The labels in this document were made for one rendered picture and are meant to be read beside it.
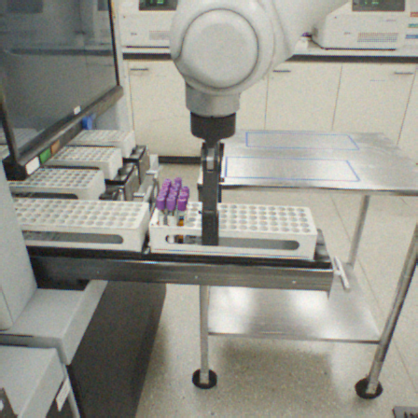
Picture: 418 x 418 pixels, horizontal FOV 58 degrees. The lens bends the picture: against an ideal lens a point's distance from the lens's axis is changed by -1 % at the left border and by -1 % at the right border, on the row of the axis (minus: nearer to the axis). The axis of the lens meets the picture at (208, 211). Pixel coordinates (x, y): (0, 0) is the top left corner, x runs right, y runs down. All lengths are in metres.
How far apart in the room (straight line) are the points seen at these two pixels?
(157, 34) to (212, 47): 2.60
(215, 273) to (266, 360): 0.93
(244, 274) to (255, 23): 0.45
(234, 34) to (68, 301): 0.56
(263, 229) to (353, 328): 0.76
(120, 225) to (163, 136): 2.43
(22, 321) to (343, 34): 2.69
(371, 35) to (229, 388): 2.43
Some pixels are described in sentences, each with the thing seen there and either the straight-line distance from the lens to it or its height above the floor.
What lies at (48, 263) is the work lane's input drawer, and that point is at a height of 0.79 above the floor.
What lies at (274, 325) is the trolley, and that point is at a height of 0.28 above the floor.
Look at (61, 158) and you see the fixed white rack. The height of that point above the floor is 0.86.
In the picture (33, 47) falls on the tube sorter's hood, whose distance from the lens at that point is 0.77.
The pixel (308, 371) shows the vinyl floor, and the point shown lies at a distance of 1.60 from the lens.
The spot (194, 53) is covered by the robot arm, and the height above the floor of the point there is 1.18.
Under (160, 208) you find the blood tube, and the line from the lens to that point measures 0.67.
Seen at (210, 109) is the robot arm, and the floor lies 1.08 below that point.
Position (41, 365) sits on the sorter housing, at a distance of 0.68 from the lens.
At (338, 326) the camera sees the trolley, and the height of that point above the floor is 0.28.
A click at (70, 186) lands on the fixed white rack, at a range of 0.89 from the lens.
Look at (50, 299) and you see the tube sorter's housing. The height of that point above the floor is 0.73.
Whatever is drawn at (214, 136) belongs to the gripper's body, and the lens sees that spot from 0.61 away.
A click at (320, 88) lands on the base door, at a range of 3.02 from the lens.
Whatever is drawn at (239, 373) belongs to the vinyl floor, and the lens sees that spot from 1.55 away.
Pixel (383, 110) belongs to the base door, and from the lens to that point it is 3.19.
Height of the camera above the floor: 1.23
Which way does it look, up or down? 30 degrees down
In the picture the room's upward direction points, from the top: straight up
